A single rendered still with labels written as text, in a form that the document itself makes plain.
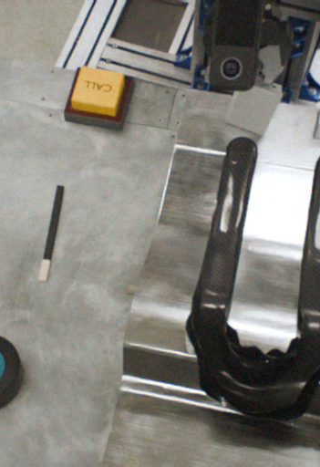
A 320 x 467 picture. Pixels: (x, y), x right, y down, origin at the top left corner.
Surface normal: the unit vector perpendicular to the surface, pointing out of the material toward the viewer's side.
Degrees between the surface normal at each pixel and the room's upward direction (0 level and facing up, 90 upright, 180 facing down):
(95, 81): 0
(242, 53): 39
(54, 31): 0
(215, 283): 27
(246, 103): 59
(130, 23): 0
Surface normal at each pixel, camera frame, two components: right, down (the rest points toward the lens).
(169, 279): 0.10, -0.81
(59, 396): 0.01, -0.49
